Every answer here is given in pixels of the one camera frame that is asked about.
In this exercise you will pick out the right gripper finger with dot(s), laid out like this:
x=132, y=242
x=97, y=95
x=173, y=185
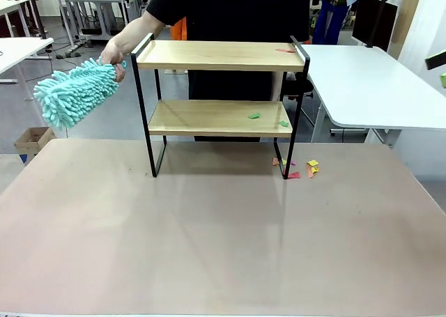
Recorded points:
x=435, y=61
x=443, y=80

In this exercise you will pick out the teal microfiber duster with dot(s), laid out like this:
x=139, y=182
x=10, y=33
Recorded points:
x=76, y=94

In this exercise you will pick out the person's right forearm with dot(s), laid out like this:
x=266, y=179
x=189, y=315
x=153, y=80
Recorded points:
x=136, y=31

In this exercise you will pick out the person's right hand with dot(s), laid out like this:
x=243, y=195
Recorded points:
x=113, y=54

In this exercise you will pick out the brown cardboard board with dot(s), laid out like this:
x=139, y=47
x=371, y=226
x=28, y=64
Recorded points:
x=406, y=21

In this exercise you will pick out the black clamp pole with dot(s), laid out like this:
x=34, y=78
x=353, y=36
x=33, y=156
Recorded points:
x=379, y=17

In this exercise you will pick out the large white curved table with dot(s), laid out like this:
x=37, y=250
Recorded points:
x=366, y=97

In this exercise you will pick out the bystander in blue trousers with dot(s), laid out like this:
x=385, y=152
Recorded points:
x=331, y=21

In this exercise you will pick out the black office chair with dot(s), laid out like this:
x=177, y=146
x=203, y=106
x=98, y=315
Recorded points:
x=299, y=87

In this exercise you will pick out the red paper scrap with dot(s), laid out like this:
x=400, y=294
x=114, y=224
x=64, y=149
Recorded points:
x=285, y=51
x=294, y=175

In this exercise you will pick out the long orange paper scrap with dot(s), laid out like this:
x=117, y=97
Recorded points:
x=309, y=171

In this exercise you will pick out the person in black shirt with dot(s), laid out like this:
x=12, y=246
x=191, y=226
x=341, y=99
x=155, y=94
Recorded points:
x=226, y=14

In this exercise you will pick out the orange garment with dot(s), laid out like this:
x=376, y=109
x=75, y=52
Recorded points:
x=180, y=29

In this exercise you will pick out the black floor power strip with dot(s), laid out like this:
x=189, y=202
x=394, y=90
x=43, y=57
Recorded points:
x=66, y=54

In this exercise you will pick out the open cardboard box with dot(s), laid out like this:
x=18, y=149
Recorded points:
x=35, y=139

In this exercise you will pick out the white rectangular table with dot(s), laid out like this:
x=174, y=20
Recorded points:
x=21, y=48

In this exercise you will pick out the two-tier wooden black-frame shelf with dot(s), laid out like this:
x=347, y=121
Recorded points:
x=216, y=61

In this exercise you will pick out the black upright post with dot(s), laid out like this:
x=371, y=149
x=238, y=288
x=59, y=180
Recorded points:
x=36, y=10

